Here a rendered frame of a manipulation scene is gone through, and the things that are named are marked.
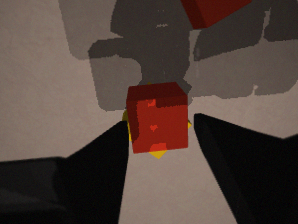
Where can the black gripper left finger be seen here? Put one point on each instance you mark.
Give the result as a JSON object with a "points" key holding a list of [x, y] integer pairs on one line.
{"points": [[85, 188]]}

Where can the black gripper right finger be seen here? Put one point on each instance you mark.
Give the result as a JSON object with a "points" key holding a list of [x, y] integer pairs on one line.
{"points": [[257, 173]]}

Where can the yellow cube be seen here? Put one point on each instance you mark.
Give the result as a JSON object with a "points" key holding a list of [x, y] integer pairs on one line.
{"points": [[157, 154]]}

